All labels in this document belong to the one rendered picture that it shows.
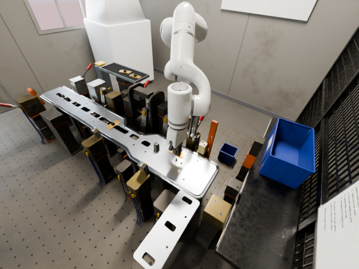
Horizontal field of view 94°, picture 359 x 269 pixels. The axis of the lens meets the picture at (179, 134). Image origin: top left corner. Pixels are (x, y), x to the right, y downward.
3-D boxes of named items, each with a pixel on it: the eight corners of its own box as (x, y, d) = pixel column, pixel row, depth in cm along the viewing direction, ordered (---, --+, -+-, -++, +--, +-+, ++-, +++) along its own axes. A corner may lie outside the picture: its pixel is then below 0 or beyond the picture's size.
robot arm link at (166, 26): (185, 84, 126) (163, 82, 125) (186, 70, 128) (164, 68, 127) (193, 34, 76) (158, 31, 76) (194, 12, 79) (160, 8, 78)
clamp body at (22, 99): (38, 141, 130) (8, 101, 105) (56, 131, 139) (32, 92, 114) (44, 145, 127) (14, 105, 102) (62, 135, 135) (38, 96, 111)
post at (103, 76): (107, 111, 161) (93, 65, 131) (114, 108, 166) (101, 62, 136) (112, 114, 158) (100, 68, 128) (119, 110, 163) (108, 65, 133)
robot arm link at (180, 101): (191, 111, 69) (169, 110, 69) (194, 81, 60) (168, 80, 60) (191, 125, 63) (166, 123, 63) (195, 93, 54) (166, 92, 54)
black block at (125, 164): (121, 200, 99) (109, 172, 79) (133, 188, 105) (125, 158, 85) (127, 205, 97) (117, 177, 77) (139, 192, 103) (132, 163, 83)
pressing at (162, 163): (33, 97, 122) (32, 95, 121) (64, 85, 136) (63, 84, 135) (200, 203, 70) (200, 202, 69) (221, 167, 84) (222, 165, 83)
